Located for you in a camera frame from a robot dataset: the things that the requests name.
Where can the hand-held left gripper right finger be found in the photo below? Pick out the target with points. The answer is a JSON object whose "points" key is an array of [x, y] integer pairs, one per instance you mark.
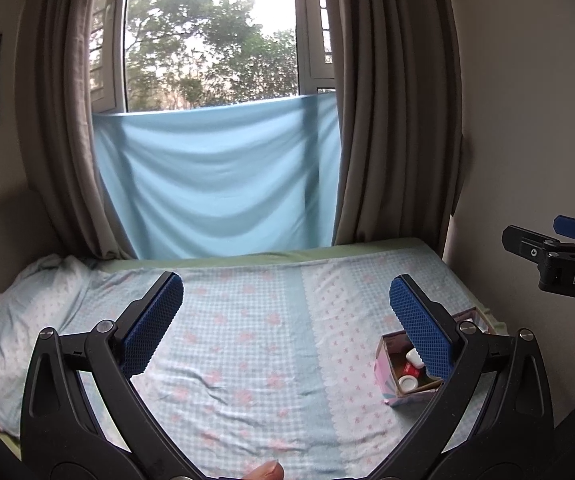
{"points": [[422, 332]]}

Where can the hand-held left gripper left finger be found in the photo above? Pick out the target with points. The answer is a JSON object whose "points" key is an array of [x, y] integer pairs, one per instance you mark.
{"points": [[152, 330]]}

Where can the white vitamin bottle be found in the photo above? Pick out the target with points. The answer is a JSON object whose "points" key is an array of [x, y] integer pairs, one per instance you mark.
{"points": [[407, 383]]}

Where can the pink floral storage box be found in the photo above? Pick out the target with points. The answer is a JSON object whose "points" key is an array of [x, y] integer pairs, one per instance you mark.
{"points": [[390, 385]]}

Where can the person's left hand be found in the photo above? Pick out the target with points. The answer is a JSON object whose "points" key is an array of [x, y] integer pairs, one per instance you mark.
{"points": [[265, 472]]}

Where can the white capped red bottle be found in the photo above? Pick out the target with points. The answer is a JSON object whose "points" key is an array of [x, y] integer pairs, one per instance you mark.
{"points": [[414, 358]]}

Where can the floral checked bedsheet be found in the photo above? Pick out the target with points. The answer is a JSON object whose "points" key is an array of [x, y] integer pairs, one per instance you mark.
{"points": [[267, 360]]}

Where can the dotted light blue pillow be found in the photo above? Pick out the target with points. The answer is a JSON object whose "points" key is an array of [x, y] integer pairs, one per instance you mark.
{"points": [[17, 320]]}

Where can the light green bedsheet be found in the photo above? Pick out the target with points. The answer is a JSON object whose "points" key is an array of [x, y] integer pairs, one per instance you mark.
{"points": [[267, 254]]}

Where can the light blue hanging cloth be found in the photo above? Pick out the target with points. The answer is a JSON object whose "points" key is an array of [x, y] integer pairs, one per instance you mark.
{"points": [[217, 185]]}

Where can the grey-brown curtain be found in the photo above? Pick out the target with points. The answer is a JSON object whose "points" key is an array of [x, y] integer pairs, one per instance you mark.
{"points": [[57, 110], [392, 110]]}

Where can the window with white frame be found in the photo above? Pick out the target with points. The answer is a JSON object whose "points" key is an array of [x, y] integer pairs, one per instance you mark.
{"points": [[217, 35]]}

